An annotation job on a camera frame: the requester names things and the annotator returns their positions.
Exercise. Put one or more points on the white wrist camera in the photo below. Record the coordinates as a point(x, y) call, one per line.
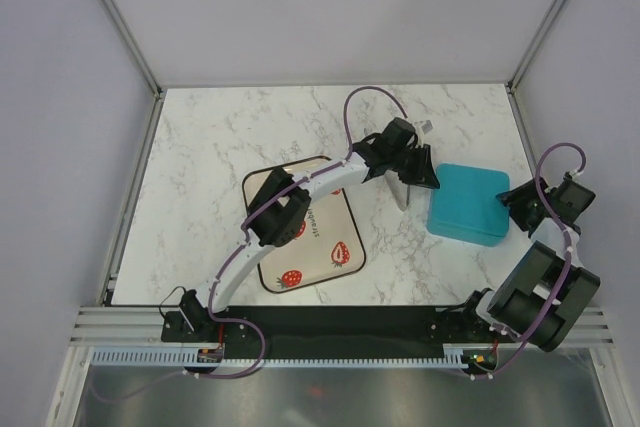
point(423, 127)
point(575, 174)

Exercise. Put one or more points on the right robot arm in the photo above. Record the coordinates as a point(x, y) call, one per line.
point(548, 290)

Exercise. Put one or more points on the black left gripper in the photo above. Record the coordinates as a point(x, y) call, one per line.
point(423, 174)

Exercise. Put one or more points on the aluminium front rail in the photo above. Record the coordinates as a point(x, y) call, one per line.
point(142, 326)

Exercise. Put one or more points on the teal chocolate box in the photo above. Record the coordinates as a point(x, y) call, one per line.
point(486, 235)

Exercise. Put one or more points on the metal tongs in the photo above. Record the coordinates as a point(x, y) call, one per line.
point(399, 190)

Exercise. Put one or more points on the aluminium frame post right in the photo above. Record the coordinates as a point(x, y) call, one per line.
point(541, 33)

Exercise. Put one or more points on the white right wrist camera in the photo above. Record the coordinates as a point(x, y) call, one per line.
point(575, 174)

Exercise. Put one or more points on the aluminium frame post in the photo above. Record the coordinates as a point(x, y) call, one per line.
point(124, 33)
point(541, 33)

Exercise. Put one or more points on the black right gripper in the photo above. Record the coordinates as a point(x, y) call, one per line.
point(515, 198)

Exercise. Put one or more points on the teal box lid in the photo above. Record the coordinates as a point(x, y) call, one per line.
point(467, 196)

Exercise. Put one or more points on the aluminium frame post left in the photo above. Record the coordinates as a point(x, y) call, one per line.
point(124, 33)

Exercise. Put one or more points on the strawberry print serving tray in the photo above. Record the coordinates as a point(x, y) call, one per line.
point(327, 246)

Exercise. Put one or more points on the white cable duct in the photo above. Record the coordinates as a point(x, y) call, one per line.
point(194, 357)

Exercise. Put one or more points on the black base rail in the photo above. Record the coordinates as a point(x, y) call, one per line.
point(341, 331)

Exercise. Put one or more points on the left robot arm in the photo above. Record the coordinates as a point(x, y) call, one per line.
point(278, 210)

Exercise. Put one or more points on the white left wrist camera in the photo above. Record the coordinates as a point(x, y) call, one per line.
point(423, 127)

